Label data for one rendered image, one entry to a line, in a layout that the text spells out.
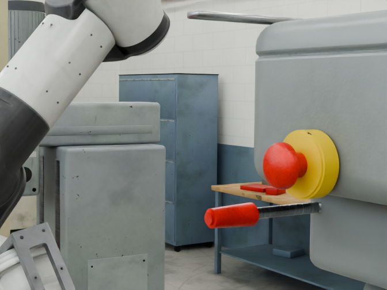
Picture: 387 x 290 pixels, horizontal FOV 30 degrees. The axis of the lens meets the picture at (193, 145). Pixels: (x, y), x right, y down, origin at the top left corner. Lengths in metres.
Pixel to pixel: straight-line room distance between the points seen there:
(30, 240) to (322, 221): 0.30
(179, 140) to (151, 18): 7.07
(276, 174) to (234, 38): 7.66
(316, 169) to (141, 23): 0.39
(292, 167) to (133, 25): 0.39
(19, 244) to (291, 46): 0.30
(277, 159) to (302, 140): 0.03
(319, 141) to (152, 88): 7.81
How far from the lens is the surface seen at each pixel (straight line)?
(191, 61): 8.96
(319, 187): 0.61
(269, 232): 7.60
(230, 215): 0.70
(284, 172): 0.60
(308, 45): 0.65
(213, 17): 0.69
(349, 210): 0.75
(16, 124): 0.87
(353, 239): 0.75
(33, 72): 0.88
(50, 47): 0.90
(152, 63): 9.78
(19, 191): 0.92
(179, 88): 7.97
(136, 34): 0.93
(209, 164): 8.23
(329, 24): 0.64
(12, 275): 0.69
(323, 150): 0.61
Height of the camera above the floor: 1.82
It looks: 4 degrees down
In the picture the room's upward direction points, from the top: 1 degrees clockwise
